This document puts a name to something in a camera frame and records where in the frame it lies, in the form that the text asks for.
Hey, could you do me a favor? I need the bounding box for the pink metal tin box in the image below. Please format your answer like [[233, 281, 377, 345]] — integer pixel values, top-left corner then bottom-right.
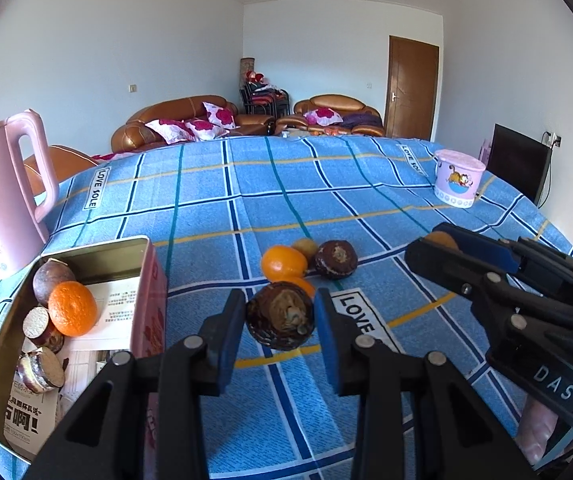
[[0, 236, 168, 463]]

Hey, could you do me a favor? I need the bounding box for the black television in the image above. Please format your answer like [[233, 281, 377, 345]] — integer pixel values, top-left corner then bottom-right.
[[486, 123, 552, 206]]

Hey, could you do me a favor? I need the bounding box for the person's right hand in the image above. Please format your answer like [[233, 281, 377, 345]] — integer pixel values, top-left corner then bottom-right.
[[516, 394, 573, 467]]

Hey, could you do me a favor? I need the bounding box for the blue plaid tablecloth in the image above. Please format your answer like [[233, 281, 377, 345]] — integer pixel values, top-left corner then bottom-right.
[[0, 135, 573, 480]]

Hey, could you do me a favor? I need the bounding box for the tall decorated vase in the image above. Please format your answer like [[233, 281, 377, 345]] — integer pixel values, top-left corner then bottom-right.
[[240, 57, 256, 92]]

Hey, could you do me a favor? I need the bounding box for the black power cable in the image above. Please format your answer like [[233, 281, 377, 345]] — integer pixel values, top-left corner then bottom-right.
[[536, 145, 557, 208]]

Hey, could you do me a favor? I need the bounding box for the purple passion fruit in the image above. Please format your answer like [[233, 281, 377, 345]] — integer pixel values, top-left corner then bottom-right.
[[32, 258, 77, 308]]

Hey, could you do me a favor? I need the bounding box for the brown leather armchair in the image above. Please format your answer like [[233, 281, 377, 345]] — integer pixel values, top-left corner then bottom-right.
[[275, 94, 384, 137]]

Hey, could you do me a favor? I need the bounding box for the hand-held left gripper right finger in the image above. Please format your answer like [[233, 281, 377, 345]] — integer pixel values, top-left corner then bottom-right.
[[313, 287, 539, 480]]

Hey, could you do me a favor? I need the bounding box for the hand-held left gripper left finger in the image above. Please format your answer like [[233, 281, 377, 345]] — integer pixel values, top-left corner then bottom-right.
[[20, 288, 247, 480]]

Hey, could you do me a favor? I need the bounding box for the long brown leather sofa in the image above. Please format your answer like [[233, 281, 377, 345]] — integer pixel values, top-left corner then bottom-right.
[[111, 95, 277, 153]]

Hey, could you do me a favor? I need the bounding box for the printed paper leaflet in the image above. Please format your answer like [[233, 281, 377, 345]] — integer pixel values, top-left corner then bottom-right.
[[4, 277, 142, 461]]

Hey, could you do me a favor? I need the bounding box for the brown leather chair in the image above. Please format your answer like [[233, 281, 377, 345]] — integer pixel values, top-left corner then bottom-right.
[[22, 145, 100, 196]]

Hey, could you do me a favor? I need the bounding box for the cluttered coffee table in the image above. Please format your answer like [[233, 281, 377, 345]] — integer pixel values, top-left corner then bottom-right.
[[279, 126, 352, 137]]

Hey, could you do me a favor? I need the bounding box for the cut taro root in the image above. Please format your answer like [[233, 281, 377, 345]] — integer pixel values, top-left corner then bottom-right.
[[22, 306, 66, 354], [15, 347, 67, 394]]

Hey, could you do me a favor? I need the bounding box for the brown wooden door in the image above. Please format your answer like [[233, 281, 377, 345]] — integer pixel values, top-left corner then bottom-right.
[[383, 35, 440, 141]]

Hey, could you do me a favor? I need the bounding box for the stack of dark chairs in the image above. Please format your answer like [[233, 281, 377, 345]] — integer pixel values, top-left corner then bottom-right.
[[239, 81, 289, 116]]

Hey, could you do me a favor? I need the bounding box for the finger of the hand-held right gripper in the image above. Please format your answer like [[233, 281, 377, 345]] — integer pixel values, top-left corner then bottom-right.
[[433, 222, 524, 273], [405, 236, 527, 326]]

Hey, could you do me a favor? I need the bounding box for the yellow-brown round fruit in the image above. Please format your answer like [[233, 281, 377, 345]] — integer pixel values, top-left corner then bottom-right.
[[292, 238, 319, 263]]

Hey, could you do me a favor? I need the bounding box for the purple blanket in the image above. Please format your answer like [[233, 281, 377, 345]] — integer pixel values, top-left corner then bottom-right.
[[339, 113, 383, 131]]

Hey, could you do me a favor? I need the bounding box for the brown water chestnut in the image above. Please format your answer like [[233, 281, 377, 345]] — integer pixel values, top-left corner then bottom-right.
[[314, 240, 359, 279]]

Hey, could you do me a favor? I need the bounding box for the white and red floral cushion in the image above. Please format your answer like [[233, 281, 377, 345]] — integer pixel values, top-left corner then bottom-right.
[[185, 119, 230, 142], [145, 119, 194, 145], [303, 107, 343, 126], [202, 102, 238, 129]]

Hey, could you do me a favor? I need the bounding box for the pink electric kettle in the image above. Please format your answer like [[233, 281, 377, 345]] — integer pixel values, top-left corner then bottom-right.
[[0, 108, 60, 281]]

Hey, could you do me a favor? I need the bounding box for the pink cartoon cup with lid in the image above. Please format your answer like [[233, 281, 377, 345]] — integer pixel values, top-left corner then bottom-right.
[[433, 149, 488, 209]]

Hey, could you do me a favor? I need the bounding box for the dark brown mangosteen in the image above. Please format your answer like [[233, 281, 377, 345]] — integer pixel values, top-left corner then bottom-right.
[[245, 282, 315, 352]]

